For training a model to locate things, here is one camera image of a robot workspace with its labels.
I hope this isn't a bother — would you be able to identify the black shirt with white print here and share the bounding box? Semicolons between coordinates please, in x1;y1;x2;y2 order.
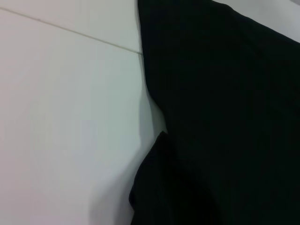
128;0;300;225

